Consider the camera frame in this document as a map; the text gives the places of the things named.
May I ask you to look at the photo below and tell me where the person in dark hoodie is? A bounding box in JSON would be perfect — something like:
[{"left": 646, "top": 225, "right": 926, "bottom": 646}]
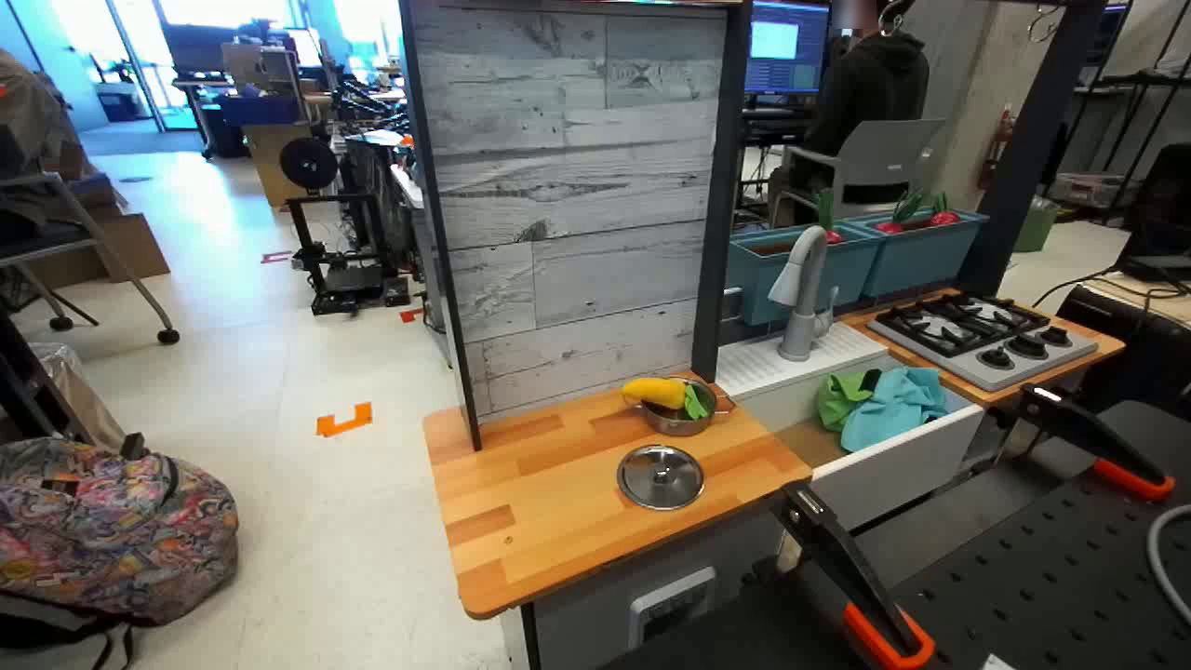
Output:
[{"left": 802, "top": 0, "right": 931, "bottom": 152}]

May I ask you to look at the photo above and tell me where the black orange clamp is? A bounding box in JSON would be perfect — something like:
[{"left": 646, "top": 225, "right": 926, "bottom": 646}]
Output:
[
  {"left": 1019, "top": 383, "right": 1174, "bottom": 502},
  {"left": 769, "top": 483, "right": 939, "bottom": 670}
]

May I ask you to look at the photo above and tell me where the toy radish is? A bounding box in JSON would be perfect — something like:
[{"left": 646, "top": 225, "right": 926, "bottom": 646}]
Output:
[
  {"left": 883, "top": 188, "right": 956, "bottom": 234},
  {"left": 810, "top": 187, "right": 843, "bottom": 246}
]

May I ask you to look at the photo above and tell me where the white toy sink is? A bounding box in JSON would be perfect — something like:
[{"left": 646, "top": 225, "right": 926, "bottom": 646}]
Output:
[{"left": 717, "top": 323, "right": 982, "bottom": 527}]

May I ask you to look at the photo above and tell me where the black orange clamp far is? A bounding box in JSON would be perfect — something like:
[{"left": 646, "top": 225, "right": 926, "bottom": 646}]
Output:
[{"left": 1019, "top": 383, "right": 1174, "bottom": 502}]

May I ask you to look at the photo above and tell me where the right toy radish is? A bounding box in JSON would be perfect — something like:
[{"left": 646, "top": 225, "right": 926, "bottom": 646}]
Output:
[{"left": 883, "top": 188, "right": 956, "bottom": 234}]

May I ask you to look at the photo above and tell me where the toy stove top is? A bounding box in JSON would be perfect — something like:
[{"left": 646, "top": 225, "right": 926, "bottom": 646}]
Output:
[{"left": 872, "top": 292, "right": 1092, "bottom": 392}]

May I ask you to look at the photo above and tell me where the computer monitor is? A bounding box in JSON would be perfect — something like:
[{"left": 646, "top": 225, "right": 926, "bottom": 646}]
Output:
[{"left": 743, "top": 0, "right": 828, "bottom": 101}]

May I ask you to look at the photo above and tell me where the grey chair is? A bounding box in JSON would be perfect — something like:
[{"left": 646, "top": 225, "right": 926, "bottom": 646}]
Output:
[{"left": 769, "top": 120, "right": 939, "bottom": 223}]

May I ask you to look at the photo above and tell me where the yellow toy corn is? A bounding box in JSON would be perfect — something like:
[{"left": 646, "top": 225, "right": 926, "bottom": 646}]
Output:
[{"left": 621, "top": 375, "right": 683, "bottom": 410}]

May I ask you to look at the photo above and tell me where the black orange clamp near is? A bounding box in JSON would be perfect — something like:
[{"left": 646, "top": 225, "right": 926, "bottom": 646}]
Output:
[{"left": 769, "top": 483, "right": 939, "bottom": 670}]

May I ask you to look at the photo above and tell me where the green cloth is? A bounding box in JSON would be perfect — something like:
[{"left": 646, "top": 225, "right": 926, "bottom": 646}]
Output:
[{"left": 815, "top": 369, "right": 877, "bottom": 431}]

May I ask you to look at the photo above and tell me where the teal planter box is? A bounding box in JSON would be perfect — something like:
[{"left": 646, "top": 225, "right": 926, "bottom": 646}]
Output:
[
  {"left": 725, "top": 225, "right": 877, "bottom": 332},
  {"left": 863, "top": 215, "right": 982, "bottom": 302}
]

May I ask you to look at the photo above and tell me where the right teal planter box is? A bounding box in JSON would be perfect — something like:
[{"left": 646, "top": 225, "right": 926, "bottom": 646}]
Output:
[{"left": 863, "top": 215, "right": 982, "bottom": 302}]

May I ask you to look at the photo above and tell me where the grey plank back panel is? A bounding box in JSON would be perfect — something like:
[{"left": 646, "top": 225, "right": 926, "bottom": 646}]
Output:
[{"left": 398, "top": 0, "right": 749, "bottom": 431}]

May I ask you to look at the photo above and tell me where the round metal lid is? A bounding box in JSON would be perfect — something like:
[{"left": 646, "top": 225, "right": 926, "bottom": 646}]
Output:
[{"left": 617, "top": 444, "right": 703, "bottom": 508}]

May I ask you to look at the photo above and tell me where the green toy vegetable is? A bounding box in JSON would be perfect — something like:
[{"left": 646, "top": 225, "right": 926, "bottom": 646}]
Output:
[{"left": 682, "top": 383, "right": 710, "bottom": 420}]

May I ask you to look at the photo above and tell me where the grey toy faucet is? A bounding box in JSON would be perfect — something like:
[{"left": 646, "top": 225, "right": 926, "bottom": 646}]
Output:
[{"left": 769, "top": 225, "right": 828, "bottom": 359}]

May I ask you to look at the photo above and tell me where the left teal planter box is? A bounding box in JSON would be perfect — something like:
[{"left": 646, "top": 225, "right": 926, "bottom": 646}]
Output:
[{"left": 725, "top": 225, "right": 877, "bottom": 332}]

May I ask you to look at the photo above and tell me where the wooden counter top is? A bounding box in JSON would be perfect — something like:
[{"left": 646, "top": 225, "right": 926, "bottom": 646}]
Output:
[{"left": 425, "top": 392, "right": 810, "bottom": 617}]

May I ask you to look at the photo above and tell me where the teal cloth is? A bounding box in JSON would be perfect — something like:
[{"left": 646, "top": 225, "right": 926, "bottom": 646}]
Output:
[{"left": 842, "top": 363, "right": 947, "bottom": 450}]

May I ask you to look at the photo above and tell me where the left toy radish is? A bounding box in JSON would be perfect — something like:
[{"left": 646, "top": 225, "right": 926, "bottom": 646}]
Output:
[{"left": 810, "top": 187, "right": 843, "bottom": 246}]

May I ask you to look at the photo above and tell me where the colourful backpack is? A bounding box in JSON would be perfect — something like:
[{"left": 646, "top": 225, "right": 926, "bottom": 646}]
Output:
[{"left": 0, "top": 436, "right": 239, "bottom": 624}]

